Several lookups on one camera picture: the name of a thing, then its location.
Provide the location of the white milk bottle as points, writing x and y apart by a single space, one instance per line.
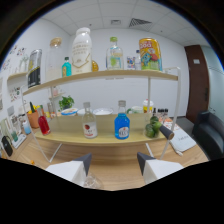
82 53

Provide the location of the tall black and silver can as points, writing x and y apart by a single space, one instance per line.
34 70

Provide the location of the red liquid bottle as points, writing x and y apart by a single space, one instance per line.
43 125

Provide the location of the small green cup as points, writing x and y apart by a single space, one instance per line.
14 136

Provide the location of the clear bottle green cap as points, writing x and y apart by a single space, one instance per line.
114 56

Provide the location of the scattered colourful wall stickers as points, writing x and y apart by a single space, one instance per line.
18 50

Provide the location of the black armchair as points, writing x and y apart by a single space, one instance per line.
210 133

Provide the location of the ceiling air vent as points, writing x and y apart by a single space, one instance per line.
140 22

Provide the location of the clear glass with ice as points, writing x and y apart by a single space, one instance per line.
92 182

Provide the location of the white door sign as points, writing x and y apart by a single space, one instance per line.
196 61

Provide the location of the small wall shelf with vase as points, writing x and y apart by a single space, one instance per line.
56 93

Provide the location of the clear bottle red label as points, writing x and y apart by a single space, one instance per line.
90 128

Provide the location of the clear jar wooden lid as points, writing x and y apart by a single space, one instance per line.
54 61

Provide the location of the yellow cup with lid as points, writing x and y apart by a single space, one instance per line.
148 106

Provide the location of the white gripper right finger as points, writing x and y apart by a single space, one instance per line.
156 169

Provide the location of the dark brown door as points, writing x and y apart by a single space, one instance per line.
196 83

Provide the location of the white kitchen scale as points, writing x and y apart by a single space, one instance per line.
18 140

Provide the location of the small dark bottles set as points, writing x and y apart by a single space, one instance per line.
161 112

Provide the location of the blue liquid bottle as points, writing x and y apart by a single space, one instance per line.
122 128

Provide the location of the wooden wall shelf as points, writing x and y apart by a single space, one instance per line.
16 76

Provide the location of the teal bottle dark cap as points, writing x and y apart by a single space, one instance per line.
66 69

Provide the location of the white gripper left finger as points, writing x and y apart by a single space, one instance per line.
71 171

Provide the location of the small wall photo collage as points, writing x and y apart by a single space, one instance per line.
15 94

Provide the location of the small light blue bottle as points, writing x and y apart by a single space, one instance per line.
26 127

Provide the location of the two-tier wooden shelf rack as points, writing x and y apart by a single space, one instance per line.
70 130

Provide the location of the black cylindrical grip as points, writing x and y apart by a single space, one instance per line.
166 132

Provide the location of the black pouch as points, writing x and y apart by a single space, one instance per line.
6 146

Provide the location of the white bowl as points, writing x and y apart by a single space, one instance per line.
103 111
81 112

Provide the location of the square ceiling fixture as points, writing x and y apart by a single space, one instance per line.
115 22

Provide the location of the blue rimmed bowl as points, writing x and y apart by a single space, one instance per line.
69 111

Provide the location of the clear bottle blue cap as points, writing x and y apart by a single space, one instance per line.
137 61

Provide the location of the orange storage basket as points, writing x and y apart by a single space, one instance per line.
33 119

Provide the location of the orange liquid bottle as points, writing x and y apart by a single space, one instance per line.
95 66

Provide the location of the green potted plant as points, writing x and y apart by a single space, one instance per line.
66 102

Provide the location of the yellow cartoon drink can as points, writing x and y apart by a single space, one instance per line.
150 55

